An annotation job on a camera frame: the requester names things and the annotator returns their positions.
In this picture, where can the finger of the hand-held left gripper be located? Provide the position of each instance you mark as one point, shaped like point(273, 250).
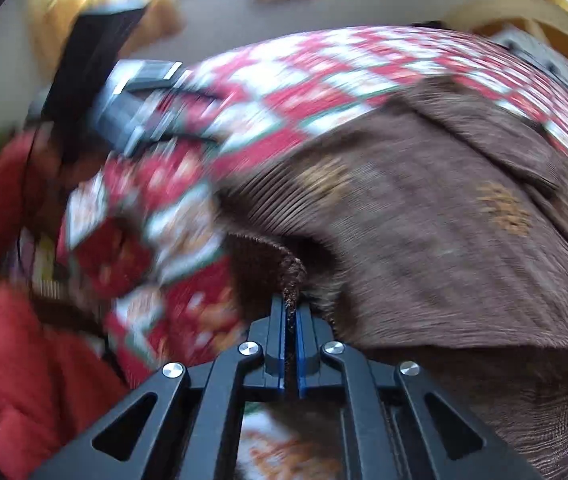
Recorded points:
point(184, 137)
point(179, 96)

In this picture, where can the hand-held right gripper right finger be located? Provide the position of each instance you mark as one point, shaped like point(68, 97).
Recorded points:
point(304, 355)

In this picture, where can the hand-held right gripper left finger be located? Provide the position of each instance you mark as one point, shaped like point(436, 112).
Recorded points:
point(278, 355)

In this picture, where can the brown knitted sweater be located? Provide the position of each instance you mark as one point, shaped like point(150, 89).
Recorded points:
point(413, 240)

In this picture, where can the red checked printed blanket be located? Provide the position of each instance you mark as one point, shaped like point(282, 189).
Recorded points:
point(314, 75)

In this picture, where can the person's red jacket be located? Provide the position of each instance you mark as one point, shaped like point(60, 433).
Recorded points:
point(14, 360)

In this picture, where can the cream wooden headboard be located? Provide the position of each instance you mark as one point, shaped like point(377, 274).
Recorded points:
point(488, 7)

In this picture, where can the white patterned pillow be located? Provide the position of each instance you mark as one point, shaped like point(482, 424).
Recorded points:
point(543, 55)

